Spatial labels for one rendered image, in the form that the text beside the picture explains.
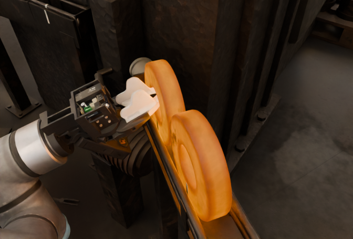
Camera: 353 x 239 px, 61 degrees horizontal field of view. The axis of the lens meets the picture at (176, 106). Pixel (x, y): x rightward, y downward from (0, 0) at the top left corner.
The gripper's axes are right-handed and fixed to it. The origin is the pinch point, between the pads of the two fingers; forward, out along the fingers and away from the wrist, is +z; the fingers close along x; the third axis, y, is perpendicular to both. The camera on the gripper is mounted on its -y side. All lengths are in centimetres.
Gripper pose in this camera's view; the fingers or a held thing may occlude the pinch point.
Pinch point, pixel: (162, 95)
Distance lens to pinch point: 54.2
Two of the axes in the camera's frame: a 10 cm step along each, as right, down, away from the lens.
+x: -3.4, -6.5, 6.8
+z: 8.9, -4.5, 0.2
